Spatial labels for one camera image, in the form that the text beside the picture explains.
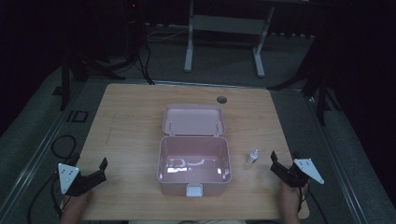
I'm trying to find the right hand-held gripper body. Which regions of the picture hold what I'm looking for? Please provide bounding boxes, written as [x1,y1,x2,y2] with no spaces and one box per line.
[269,158,325,189]

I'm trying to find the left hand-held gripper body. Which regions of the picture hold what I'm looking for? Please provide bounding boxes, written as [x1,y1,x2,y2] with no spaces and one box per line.
[58,163,108,197]

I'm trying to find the small white bottle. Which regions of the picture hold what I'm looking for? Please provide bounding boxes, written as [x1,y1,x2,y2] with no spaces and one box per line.
[246,148,260,165]

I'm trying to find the pink plastic box with lid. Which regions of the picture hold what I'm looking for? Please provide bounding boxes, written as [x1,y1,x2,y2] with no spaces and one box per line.
[156,104,233,198]

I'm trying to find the person's left hand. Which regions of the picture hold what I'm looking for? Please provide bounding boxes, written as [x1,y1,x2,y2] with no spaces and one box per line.
[62,189,94,216]

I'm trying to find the person's right hand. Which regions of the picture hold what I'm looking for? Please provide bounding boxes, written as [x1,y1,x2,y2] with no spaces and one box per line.
[279,181,309,213]

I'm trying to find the black metal stand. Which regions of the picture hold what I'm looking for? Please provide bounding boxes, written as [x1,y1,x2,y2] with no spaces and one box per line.
[52,50,127,112]
[266,60,344,127]

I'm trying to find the dark tower with red light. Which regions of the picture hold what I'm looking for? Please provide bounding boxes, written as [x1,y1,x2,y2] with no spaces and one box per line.
[123,0,145,63]

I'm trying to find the black looped floor cable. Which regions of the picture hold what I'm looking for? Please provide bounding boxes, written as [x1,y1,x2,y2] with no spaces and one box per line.
[50,134,78,161]

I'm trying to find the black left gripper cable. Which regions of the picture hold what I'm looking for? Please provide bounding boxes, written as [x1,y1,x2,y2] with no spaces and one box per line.
[27,172,64,224]

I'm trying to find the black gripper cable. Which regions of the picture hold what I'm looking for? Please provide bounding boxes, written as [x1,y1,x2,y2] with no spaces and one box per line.
[27,172,64,224]
[297,186,330,224]

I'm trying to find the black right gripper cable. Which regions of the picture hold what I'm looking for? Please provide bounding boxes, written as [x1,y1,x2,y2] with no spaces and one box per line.
[297,186,330,224]

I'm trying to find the black square floor frame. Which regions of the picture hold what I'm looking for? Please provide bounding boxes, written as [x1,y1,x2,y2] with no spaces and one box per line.
[65,109,90,123]

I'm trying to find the black hanging cables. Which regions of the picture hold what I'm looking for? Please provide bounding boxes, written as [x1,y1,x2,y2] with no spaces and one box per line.
[135,38,156,86]

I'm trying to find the white metal desk frame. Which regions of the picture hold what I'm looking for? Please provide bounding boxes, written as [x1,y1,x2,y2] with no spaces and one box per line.
[183,0,276,78]

